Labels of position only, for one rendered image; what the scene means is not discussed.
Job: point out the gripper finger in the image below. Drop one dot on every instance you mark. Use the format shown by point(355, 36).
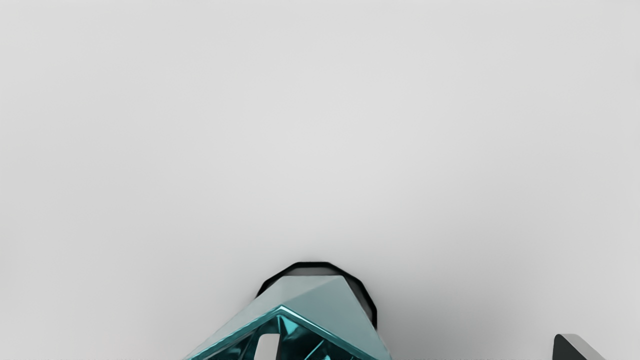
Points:
point(567, 350)

